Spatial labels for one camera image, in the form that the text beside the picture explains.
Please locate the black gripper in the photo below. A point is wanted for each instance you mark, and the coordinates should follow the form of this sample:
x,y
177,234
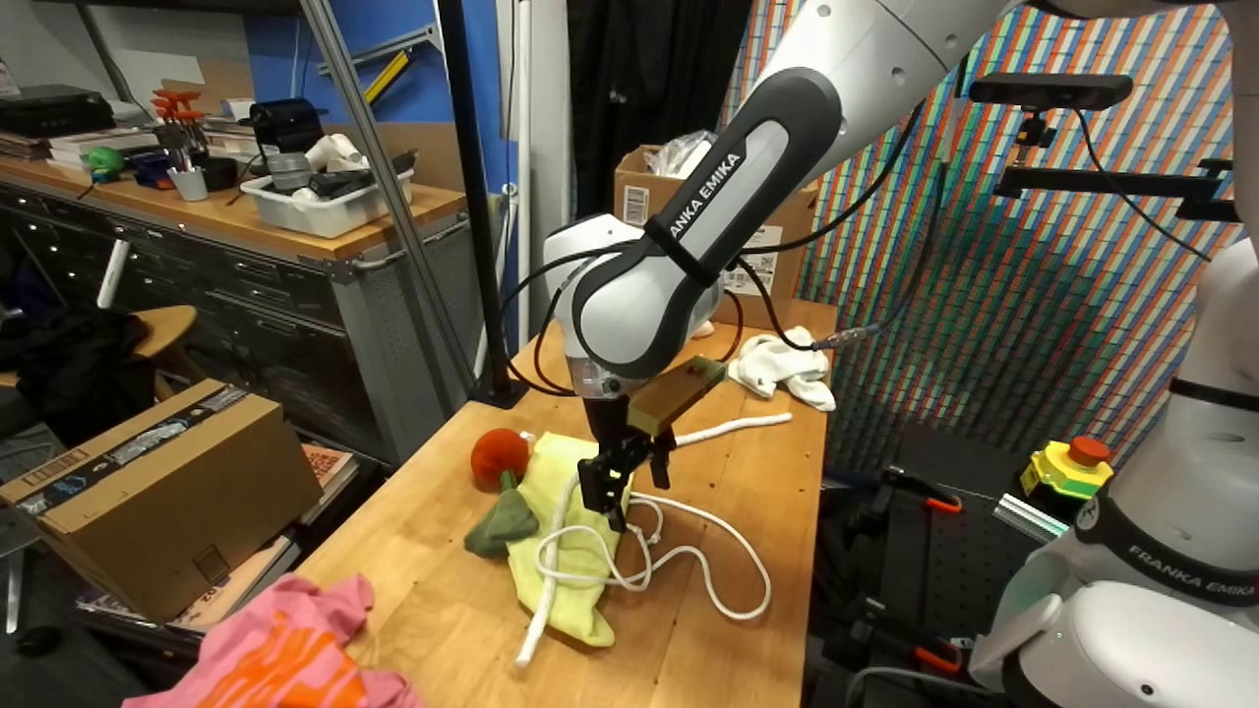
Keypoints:
x,y
619,450

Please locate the grey towel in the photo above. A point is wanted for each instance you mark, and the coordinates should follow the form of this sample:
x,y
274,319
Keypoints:
x,y
763,363

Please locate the pink orange cloth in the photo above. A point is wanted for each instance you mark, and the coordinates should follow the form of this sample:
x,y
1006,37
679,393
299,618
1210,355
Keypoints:
x,y
287,651

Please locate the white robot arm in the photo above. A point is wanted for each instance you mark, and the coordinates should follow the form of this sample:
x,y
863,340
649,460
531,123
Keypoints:
x,y
839,78

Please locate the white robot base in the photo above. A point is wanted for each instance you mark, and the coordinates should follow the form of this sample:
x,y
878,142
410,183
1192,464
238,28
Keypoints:
x,y
1151,601

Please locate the yellow-green cloth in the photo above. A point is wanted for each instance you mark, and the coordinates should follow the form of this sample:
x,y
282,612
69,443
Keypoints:
x,y
562,565

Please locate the dark green sock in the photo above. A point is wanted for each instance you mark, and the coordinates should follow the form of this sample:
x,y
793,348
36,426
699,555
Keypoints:
x,y
501,525

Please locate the red plush ball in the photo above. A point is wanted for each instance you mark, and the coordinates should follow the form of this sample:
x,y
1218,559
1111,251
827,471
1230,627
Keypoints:
x,y
497,453

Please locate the cardboard box on table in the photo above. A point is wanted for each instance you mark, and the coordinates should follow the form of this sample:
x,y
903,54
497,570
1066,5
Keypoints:
x,y
649,174

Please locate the grey metal cabinet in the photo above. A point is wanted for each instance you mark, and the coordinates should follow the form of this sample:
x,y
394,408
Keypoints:
x,y
353,336

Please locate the white plastic bin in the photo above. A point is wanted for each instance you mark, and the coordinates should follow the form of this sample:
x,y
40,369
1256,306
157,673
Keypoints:
x,y
314,200

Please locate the yellow red emergency button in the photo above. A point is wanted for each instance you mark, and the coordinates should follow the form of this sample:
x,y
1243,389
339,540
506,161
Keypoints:
x,y
1070,471

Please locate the cardboard box on floor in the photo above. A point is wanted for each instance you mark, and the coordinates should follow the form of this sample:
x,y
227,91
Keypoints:
x,y
169,503

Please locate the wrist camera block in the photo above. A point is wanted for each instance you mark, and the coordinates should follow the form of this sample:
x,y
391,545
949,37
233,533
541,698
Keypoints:
x,y
674,393

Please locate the black camera pole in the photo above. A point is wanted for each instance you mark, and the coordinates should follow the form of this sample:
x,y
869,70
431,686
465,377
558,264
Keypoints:
x,y
497,389

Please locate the black camera on mount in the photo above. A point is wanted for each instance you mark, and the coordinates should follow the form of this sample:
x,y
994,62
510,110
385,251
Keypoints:
x,y
1041,91

